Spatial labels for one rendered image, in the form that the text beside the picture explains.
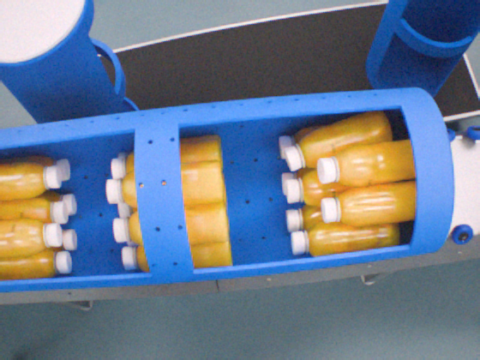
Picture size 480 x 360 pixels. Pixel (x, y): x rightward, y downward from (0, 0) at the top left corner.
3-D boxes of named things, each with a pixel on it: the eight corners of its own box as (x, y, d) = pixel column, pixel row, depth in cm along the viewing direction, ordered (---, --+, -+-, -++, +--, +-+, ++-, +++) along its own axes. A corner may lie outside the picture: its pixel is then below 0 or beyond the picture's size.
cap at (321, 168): (325, 166, 99) (315, 168, 99) (330, 152, 96) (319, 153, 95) (332, 187, 97) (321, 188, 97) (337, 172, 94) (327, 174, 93)
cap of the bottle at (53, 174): (49, 191, 100) (58, 190, 100) (45, 170, 98) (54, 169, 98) (54, 184, 103) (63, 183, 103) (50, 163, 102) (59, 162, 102)
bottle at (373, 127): (385, 141, 106) (298, 172, 106) (374, 105, 105) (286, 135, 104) (397, 146, 99) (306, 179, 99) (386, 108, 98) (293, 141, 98)
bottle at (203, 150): (219, 141, 105) (124, 152, 105) (219, 135, 98) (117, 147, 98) (224, 181, 105) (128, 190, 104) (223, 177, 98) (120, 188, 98)
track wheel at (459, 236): (476, 227, 109) (472, 221, 110) (455, 231, 108) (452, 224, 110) (472, 244, 111) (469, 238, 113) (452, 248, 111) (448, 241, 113)
